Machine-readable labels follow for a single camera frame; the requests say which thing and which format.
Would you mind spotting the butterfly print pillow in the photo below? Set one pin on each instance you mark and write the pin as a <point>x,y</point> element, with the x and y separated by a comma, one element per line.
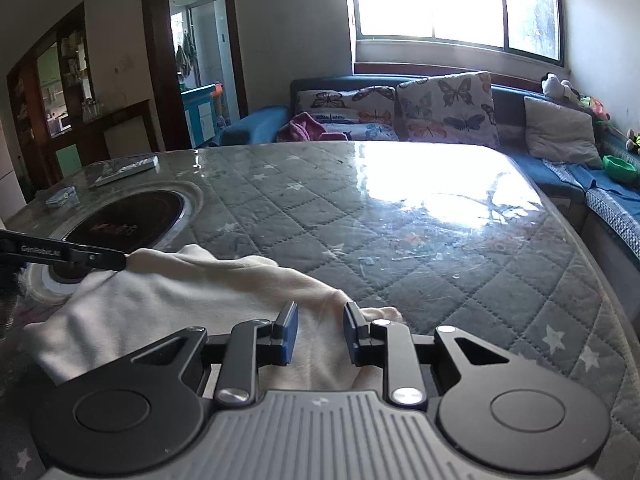
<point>445,110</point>
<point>350,105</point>

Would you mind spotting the blue sofa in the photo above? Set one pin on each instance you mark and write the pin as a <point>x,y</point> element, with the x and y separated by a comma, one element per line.
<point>250,127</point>

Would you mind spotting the white remote control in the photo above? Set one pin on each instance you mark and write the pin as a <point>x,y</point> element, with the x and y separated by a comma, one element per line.
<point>125,170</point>

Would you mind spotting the grey pillow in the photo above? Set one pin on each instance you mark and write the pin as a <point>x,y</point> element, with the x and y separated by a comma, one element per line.
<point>560,130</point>

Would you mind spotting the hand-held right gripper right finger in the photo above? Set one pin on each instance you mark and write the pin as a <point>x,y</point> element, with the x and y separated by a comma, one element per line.
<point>352,335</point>

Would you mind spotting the hanging grey cloth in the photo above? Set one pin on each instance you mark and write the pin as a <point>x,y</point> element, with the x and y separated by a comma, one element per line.
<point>186,55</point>

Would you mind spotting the orange green soft toy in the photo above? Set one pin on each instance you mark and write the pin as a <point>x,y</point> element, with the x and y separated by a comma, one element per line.
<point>595,107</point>

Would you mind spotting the small clear card box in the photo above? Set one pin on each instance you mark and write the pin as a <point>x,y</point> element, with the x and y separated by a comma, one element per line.
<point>60,196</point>

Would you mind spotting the panda plush toy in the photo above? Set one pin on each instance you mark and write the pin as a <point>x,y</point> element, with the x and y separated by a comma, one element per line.
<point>552,85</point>

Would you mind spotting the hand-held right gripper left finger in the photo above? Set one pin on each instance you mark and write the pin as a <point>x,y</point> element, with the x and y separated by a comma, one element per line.
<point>287,332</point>

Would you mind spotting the green plastic bowl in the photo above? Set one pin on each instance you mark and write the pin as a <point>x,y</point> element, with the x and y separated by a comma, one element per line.
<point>620,167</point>

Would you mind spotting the black round induction cooktop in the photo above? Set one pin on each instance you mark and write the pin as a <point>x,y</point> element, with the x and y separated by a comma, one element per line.
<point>125,210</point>

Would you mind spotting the brown plush toy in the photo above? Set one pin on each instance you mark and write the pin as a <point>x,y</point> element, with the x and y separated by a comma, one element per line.
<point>634,141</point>

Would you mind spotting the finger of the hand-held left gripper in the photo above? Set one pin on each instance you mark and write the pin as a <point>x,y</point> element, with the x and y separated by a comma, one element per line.
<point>100,259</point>

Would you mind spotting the cream long-sleeve garment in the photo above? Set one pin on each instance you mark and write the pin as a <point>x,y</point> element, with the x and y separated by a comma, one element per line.
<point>175,285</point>

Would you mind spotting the dark wooden shelf cabinet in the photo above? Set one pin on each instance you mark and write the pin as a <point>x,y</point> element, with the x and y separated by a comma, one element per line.
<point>125,130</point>

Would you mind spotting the blue white toy table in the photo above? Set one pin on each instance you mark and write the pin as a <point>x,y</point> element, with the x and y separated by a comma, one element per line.
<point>200,115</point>

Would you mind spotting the dark wooden door frame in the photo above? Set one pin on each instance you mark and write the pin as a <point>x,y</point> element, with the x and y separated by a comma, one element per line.
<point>155,60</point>

